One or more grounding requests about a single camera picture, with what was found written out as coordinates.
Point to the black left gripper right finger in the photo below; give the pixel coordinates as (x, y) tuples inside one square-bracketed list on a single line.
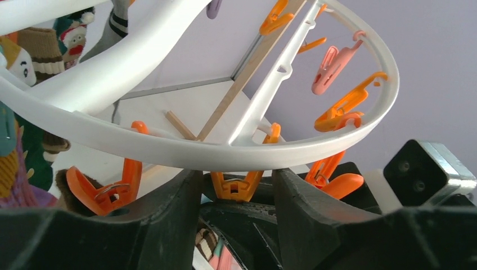
[(410, 238)]

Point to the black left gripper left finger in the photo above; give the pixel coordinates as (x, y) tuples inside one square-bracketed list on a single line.
[(157, 231)]

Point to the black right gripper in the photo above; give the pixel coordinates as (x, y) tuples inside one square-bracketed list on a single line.
[(238, 231)]

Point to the orange clothespin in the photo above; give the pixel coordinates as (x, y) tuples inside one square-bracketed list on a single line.
[(320, 175), (242, 190), (108, 198), (346, 104)]

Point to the white round sock hanger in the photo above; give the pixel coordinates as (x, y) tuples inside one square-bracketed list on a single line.
[(66, 104)]

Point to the pink clothespin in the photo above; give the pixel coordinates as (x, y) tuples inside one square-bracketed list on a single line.
[(333, 63)]

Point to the grey striped hanging sock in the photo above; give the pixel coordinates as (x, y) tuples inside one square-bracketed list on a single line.
[(116, 28)]

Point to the green christmas hanging sock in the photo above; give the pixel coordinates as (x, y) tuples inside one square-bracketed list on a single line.
[(71, 33)]

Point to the brown striped hanging sock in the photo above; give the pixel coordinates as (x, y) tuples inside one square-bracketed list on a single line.
[(43, 48)]

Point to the purple clothespin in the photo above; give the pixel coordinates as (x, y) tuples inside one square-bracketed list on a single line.
[(212, 9)]

